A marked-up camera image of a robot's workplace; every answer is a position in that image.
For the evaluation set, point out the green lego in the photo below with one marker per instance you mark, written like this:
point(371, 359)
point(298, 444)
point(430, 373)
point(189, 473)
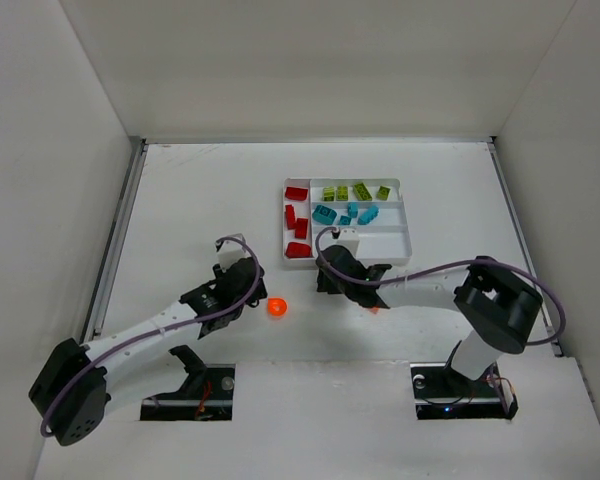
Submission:
point(383, 193)

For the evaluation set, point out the red flower lego brick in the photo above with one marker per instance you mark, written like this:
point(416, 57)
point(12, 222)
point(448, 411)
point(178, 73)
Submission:
point(297, 250)

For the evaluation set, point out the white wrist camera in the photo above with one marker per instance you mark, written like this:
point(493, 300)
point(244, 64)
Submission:
point(347, 238)
point(230, 252)

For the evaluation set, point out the teal square lego brick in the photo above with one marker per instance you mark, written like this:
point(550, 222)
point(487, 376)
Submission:
point(352, 209)

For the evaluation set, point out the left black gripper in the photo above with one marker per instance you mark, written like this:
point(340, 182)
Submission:
point(250, 281)

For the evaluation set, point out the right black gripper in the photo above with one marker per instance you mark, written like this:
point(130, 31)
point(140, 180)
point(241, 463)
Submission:
point(331, 270)

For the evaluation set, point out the teal stepped lego brick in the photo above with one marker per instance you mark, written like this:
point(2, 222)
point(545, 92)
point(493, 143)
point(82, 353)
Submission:
point(369, 215)

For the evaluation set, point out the red wedge lego brick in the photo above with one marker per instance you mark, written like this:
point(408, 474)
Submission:
point(295, 193)

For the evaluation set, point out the red arch lego brick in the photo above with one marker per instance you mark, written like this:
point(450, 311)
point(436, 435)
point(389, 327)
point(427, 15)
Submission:
point(301, 228)

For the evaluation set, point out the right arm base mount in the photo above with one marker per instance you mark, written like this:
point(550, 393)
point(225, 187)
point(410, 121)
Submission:
point(442, 394)

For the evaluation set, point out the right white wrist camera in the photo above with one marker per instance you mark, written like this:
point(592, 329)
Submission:
point(347, 238)

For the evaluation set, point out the teal rounded lego brick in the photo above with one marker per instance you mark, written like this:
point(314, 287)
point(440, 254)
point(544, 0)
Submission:
point(324, 215)

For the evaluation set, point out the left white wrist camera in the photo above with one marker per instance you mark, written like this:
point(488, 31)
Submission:
point(230, 252)

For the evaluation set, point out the red slope lego brick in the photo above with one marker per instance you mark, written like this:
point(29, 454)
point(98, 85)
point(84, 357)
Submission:
point(290, 217)

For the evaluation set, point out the small green lego brick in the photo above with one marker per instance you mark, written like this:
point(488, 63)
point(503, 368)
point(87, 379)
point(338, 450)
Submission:
point(328, 194)

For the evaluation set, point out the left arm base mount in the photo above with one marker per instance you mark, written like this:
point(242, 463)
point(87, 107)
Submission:
point(204, 395)

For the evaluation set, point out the green square lego brick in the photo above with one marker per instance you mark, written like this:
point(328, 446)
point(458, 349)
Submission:
point(341, 193)

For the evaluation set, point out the white compartment tray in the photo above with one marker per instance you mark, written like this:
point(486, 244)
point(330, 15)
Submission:
point(385, 240)

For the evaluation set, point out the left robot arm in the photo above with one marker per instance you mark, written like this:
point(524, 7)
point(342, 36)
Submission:
point(80, 383)

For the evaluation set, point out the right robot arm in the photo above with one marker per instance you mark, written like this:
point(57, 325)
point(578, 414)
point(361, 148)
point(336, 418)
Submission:
point(500, 307)

